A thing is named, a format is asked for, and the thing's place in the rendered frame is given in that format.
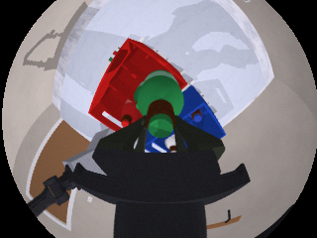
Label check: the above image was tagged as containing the red bottle with pink label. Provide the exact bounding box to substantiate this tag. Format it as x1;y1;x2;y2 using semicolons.
121;100;140;127

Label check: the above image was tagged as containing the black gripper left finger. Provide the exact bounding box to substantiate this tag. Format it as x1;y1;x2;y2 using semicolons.
95;115;148;152

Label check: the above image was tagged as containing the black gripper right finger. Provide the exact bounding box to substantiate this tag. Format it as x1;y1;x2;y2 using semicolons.
174;115;225;161

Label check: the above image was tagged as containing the blue plastic crate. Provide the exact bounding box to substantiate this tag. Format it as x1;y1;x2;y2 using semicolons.
146;84;226;153

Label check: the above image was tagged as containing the white bottle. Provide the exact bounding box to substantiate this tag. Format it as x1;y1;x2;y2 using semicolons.
165;134;176;153

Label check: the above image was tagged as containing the red plastic crate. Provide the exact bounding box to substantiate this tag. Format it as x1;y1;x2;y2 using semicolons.
88;38;187;131

